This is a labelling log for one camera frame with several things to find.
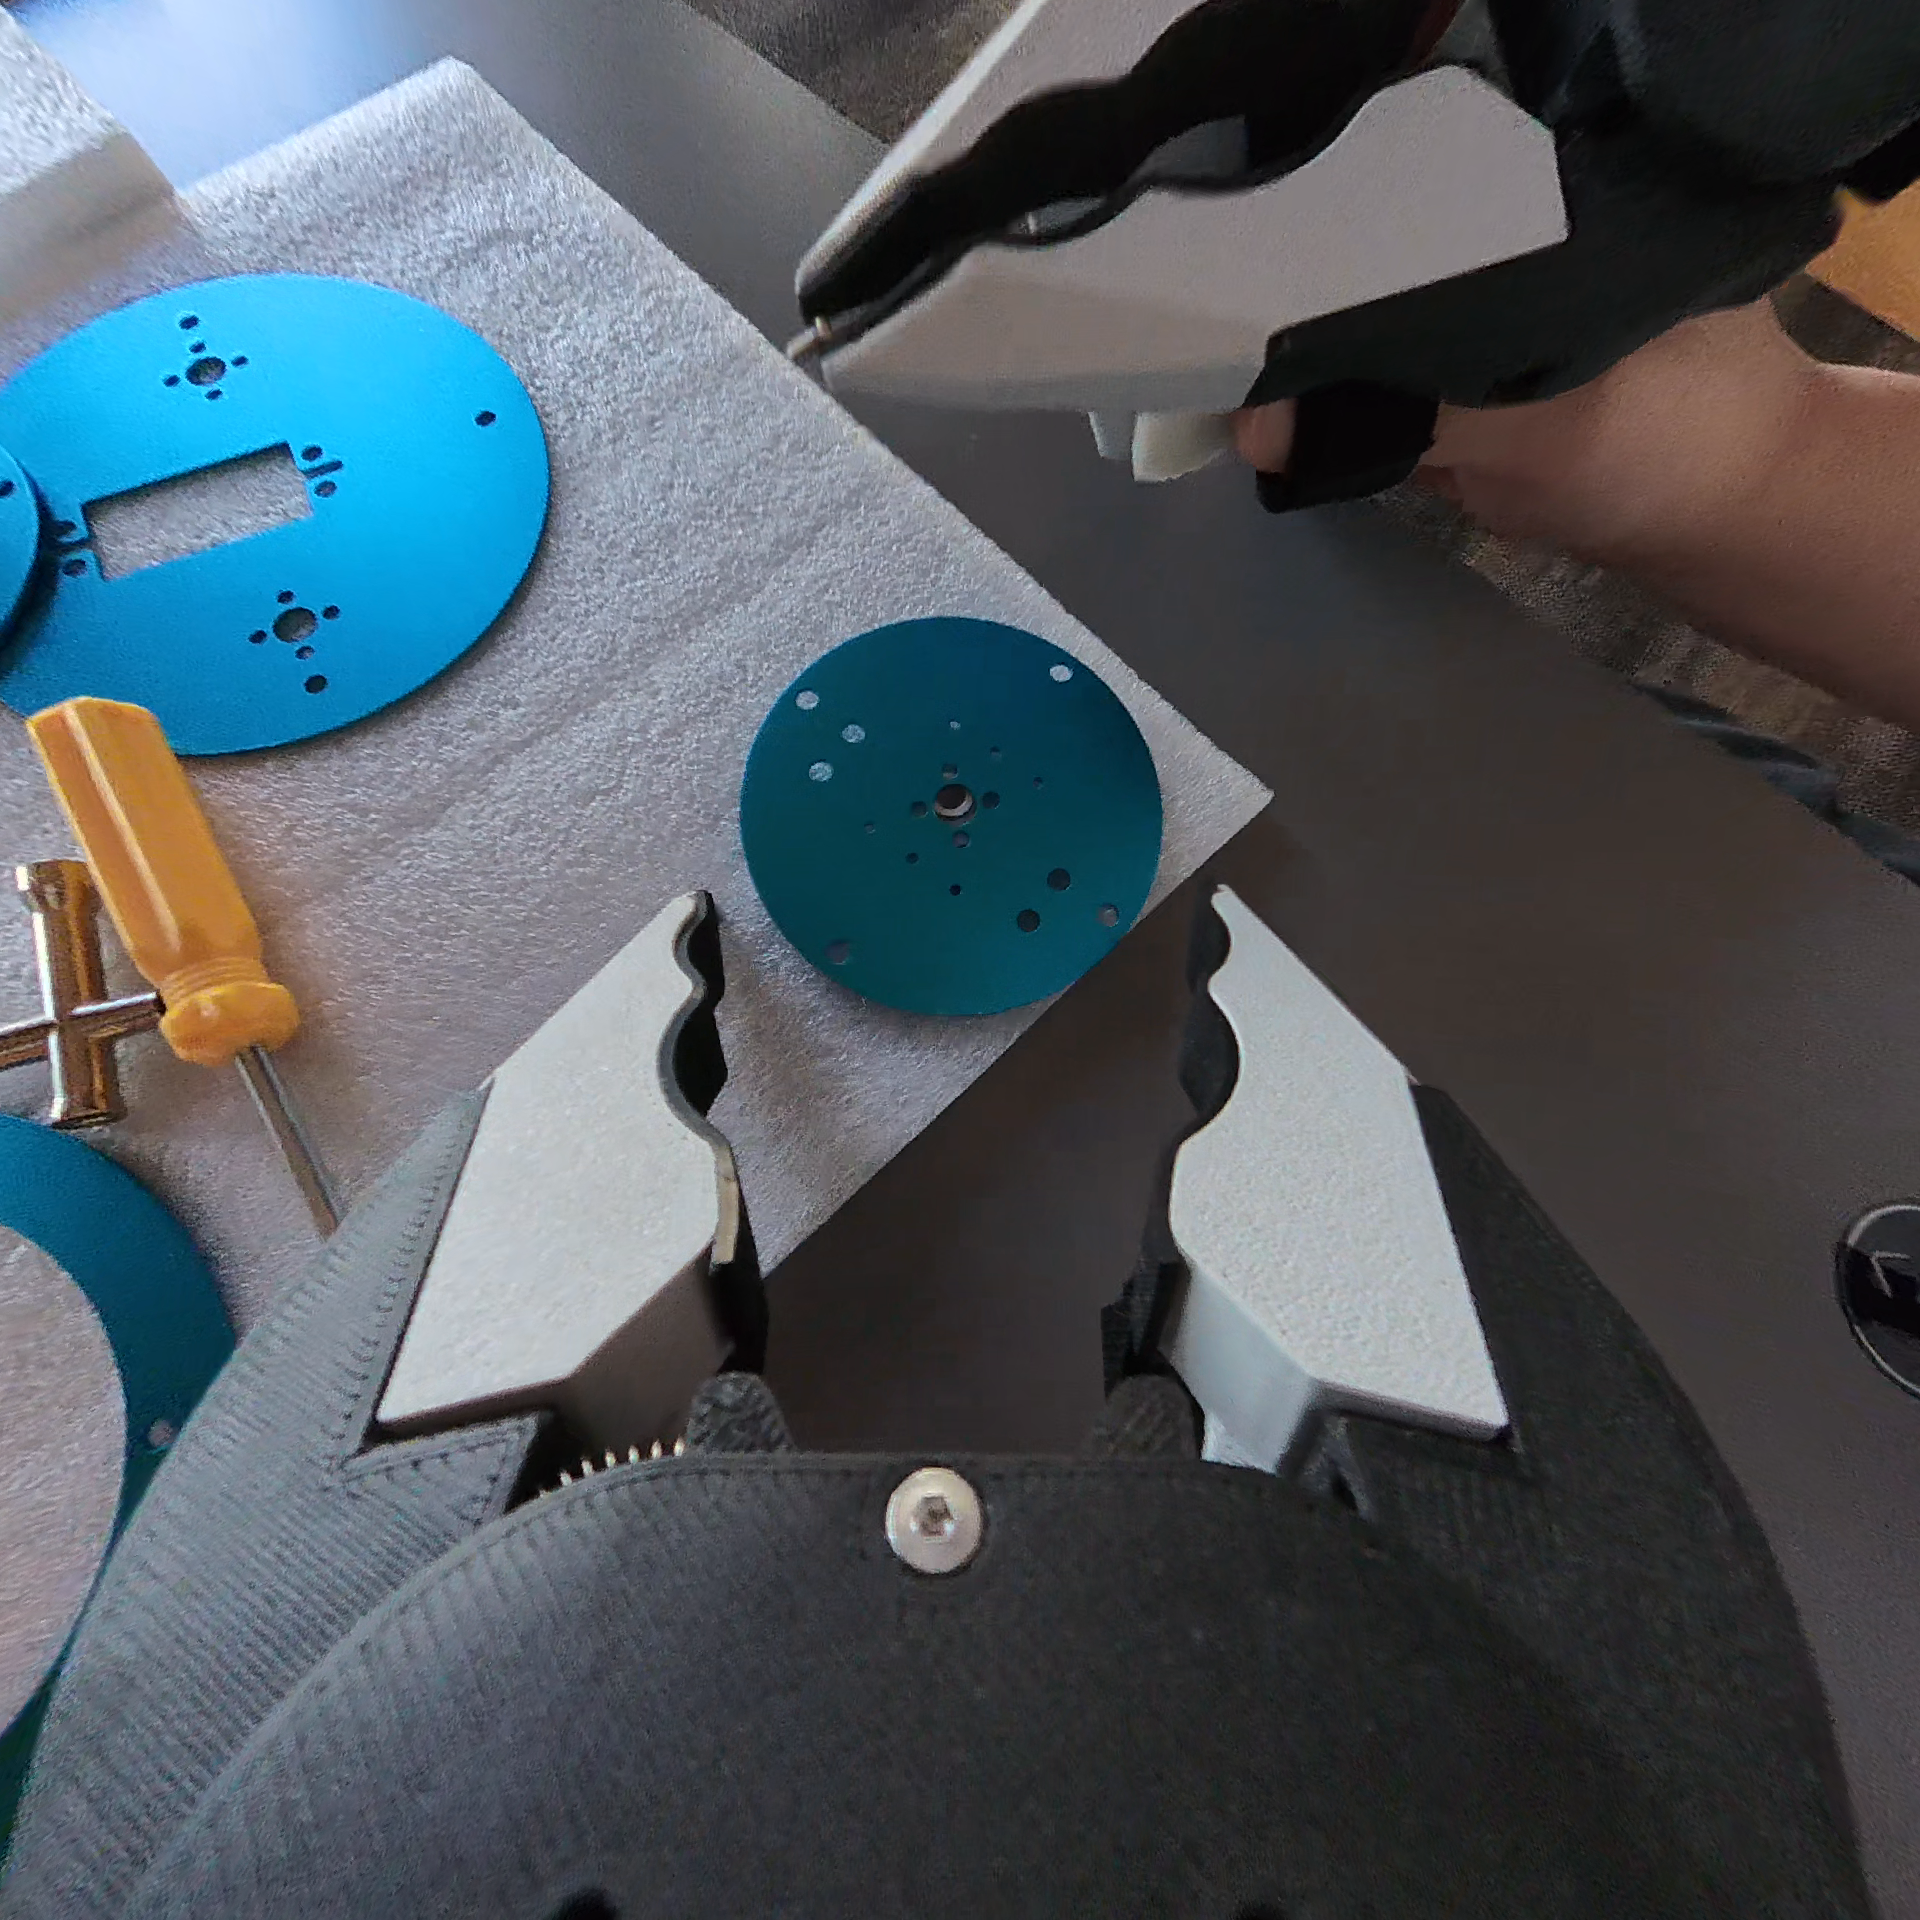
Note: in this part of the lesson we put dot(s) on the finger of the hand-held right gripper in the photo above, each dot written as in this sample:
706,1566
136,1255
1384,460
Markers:
1080,90
1275,271

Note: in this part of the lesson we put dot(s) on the black desk grommet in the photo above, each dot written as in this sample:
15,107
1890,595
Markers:
1881,1290

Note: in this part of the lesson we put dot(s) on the white foam sheet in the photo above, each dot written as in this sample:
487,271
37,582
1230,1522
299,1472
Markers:
600,523

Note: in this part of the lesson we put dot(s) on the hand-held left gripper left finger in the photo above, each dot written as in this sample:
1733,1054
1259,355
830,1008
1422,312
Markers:
569,1200

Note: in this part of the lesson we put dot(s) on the white foam square frame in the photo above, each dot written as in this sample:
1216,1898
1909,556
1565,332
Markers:
77,164

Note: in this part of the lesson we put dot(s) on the teal perforated metal disc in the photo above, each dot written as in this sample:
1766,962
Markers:
839,839

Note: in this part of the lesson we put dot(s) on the blue round metal plate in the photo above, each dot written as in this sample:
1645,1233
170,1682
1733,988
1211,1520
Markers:
13,539

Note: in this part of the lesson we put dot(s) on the blue disc with rectangular slot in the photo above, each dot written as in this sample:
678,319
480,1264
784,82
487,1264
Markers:
376,450

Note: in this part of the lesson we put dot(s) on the silver cross wrench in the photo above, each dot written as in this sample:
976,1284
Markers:
77,990

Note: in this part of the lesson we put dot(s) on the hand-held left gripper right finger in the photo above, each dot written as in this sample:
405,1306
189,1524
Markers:
1336,1200

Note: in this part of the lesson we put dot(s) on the person's right hand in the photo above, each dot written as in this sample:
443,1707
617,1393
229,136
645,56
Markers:
1725,494

